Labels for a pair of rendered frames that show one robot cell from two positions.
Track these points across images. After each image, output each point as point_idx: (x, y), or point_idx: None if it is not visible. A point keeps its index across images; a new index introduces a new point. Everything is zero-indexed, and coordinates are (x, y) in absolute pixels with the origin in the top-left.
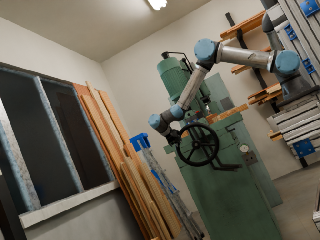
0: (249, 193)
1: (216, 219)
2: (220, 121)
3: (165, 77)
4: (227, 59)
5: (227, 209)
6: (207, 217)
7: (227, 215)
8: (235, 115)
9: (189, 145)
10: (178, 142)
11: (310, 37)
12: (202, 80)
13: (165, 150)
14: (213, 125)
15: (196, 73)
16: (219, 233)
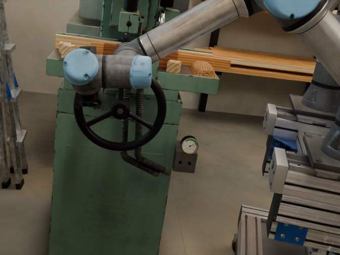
0: (149, 205)
1: (75, 217)
2: (178, 77)
3: None
4: (313, 42)
5: (101, 212)
6: (62, 209)
7: (97, 219)
8: (210, 82)
9: None
10: (95, 108)
11: None
12: (222, 26)
13: (49, 67)
14: (163, 76)
15: (224, 6)
16: (69, 237)
